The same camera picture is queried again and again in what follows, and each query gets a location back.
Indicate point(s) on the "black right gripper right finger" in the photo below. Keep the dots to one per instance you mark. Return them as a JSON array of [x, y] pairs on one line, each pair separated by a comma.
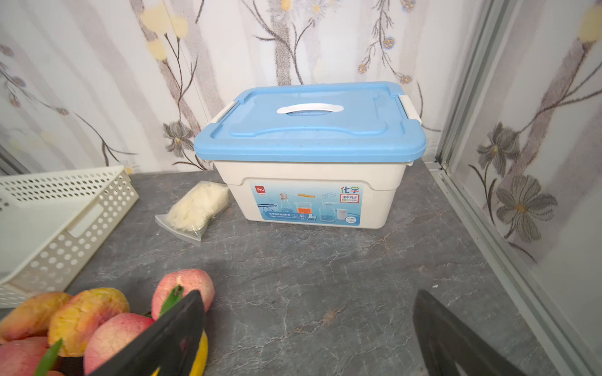
[[449, 346]]

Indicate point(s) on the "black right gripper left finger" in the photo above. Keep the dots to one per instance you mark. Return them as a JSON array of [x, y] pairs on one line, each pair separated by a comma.
[[168, 347]]

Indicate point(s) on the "yellow peach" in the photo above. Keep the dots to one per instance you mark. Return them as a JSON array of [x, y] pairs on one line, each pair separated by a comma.
[[200, 361]]

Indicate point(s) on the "white perforated plastic basket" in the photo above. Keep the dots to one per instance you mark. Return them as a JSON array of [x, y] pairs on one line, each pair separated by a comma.
[[53, 223]]

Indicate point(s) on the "pink peach near box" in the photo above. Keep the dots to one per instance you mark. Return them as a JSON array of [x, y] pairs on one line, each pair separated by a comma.
[[190, 280]]

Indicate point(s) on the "pink peach upper row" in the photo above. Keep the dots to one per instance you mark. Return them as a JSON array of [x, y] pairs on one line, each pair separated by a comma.
[[111, 337]]

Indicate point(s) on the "orange wrinkled peach right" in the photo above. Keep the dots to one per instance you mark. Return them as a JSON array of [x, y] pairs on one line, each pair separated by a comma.
[[76, 322]]

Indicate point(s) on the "orange wrinkled peach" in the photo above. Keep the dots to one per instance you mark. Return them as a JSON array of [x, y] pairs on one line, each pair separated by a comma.
[[32, 318], [76, 322]]

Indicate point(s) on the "clear bag of white material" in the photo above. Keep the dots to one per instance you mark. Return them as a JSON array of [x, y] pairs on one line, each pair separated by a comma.
[[190, 217]]

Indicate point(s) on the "orange wrinkled peach middle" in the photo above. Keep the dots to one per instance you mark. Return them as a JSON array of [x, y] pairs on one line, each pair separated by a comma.
[[32, 318]]

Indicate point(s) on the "pink peach with leaf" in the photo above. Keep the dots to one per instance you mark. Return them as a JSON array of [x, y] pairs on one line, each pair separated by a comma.
[[22, 357]]

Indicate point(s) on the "blue lidded storage box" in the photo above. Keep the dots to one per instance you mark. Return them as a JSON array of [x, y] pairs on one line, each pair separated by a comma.
[[327, 155]]

